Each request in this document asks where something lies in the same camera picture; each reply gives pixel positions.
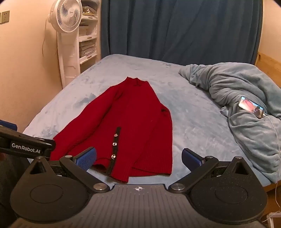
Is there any white standing fan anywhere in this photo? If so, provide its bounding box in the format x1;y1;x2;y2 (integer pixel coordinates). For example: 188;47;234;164
46;0;83;88

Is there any smartphone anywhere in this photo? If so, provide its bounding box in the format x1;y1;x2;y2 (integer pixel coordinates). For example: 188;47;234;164
238;96;264;119

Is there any dark blue curtain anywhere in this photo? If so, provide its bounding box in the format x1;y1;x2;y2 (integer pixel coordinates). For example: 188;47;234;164
100;0;263;66

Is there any white charging cable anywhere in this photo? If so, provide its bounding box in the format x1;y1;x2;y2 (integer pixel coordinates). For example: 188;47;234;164
262;113;281;198

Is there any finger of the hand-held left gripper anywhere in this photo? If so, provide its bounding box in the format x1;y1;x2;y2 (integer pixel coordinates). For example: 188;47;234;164
0;120;18;132
0;127;56;152

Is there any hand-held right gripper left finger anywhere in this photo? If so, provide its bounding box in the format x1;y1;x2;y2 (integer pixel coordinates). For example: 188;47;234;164
27;147;110;194

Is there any white fan power cord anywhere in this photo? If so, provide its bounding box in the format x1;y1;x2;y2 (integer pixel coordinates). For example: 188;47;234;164
43;19;50;64

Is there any light blue fleece blanket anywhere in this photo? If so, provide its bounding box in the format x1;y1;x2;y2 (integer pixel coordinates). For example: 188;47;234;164
179;62;281;183

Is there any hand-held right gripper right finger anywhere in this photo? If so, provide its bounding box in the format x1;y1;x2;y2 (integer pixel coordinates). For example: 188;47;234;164
168;148;251;194

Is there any red knitted cardigan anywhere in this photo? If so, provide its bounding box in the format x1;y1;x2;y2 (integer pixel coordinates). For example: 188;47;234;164
50;77;173;183

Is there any stack of magazines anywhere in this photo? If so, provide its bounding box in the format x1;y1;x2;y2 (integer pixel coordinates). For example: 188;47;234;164
79;40;97;58

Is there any wall socket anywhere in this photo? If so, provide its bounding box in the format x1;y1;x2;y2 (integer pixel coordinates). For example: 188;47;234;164
0;10;10;24

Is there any bed with light blue sheet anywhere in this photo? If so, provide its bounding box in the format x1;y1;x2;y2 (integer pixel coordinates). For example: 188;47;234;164
22;54;271;187

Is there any white bookshelf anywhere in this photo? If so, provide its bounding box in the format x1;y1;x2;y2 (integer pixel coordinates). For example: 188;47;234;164
64;0;102;88

